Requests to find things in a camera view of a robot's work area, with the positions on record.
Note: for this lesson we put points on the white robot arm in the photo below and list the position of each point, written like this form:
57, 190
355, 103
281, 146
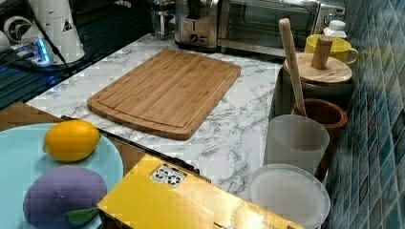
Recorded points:
47, 36

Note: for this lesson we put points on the silver toaster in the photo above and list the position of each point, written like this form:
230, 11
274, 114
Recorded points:
196, 23

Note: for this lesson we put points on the silver toaster oven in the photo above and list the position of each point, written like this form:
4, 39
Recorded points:
253, 25

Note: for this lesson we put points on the bamboo cutting board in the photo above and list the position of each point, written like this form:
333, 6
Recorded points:
169, 95

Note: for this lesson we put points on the frosted plastic cup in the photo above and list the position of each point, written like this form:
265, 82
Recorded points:
296, 140

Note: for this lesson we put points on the yellow cardboard box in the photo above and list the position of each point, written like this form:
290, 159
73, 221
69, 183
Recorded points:
158, 195

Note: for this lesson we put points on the clear plastic container lid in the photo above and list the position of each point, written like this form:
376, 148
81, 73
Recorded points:
291, 193

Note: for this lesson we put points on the wooden pestle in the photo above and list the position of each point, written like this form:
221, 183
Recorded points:
290, 53

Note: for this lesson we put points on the round wooden lid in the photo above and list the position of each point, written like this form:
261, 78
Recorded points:
335, 72

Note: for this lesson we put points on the yellow lemon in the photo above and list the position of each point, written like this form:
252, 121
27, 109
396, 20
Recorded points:
71, 141

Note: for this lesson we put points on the yellow mug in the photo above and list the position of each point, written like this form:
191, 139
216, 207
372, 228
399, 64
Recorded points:
340, 49

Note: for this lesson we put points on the white bottle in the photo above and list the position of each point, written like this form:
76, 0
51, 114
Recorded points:
336, 28

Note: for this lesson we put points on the purple toy plum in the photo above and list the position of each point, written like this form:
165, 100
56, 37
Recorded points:
64, 198

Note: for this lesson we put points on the light blue plate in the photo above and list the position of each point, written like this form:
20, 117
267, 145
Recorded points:
23, 161

